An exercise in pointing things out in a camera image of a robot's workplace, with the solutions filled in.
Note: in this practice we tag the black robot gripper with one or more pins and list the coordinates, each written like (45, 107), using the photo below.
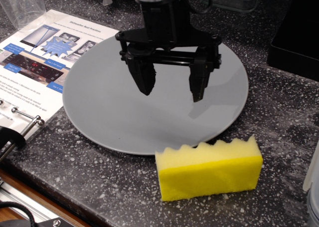
(169, 38)

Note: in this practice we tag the grey round plate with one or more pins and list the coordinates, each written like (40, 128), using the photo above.
(103, 102)

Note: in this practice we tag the yellow rectangular sponge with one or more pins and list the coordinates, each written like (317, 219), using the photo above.
(208, 169)

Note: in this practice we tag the black box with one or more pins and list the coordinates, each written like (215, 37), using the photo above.
(295, 47)

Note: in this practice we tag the laminated dishwasher instruction sheet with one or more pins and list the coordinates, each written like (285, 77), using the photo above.
(34, 66)

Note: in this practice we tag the clear plastic cup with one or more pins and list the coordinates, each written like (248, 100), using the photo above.
(25, 14)

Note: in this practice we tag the clear plastic tub with lid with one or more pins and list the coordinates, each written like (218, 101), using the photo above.
(311, 185)

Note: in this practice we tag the black metal bracket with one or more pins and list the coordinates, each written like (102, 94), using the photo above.
(56, 222)

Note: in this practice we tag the aluminium rail profile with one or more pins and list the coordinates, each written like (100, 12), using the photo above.
(39, 212)

